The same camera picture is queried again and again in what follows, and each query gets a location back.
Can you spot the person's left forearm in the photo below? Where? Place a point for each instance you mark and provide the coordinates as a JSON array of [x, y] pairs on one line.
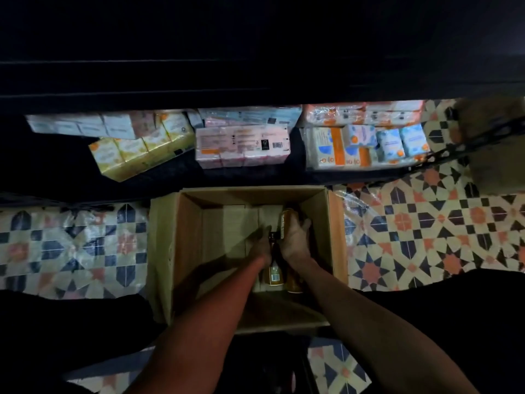
[[201, 332]]

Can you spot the stack of pink white boxes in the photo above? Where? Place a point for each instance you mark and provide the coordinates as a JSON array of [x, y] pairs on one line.
[[242, 145]]

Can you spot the row of pale pink packets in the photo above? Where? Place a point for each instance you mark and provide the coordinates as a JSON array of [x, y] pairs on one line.
[[361, 115]]

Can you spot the printed cardboard box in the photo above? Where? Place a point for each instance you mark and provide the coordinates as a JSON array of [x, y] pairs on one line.
[[213, 234]]

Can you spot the carton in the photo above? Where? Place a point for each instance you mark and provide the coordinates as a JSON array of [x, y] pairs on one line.
[[492, 143]]

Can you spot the person's right forearm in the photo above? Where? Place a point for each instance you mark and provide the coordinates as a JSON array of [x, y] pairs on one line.
[[377, 332]]

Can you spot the person's left hand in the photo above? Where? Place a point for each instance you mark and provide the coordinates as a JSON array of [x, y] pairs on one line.
[[259, 252]]

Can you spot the flat white packet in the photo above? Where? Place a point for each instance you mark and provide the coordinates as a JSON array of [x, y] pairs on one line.
[[246, 116]]

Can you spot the tissue packs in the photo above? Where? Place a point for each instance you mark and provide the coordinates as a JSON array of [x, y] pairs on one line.
[[135, 151]]

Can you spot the black plastic stool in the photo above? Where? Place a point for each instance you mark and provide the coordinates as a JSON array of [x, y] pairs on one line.
[[271, 365]]

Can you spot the person's right hand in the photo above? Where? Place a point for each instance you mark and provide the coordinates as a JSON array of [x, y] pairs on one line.
[[295, 240]]

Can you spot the Oatside bottle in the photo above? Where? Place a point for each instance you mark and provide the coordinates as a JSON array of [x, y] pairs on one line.
[[287, 219], [275, 275]]

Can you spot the black metal shelf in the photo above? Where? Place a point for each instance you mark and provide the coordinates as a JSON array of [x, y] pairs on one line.
[[246, 53]]

